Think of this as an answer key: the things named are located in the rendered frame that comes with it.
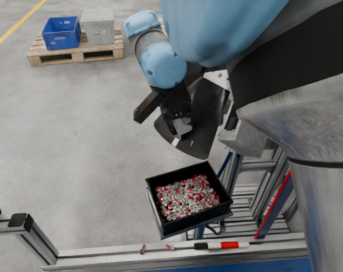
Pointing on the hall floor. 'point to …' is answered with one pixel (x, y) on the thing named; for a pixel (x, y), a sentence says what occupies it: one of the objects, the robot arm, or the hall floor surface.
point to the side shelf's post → (290, 210)
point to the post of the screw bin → (198, 233)
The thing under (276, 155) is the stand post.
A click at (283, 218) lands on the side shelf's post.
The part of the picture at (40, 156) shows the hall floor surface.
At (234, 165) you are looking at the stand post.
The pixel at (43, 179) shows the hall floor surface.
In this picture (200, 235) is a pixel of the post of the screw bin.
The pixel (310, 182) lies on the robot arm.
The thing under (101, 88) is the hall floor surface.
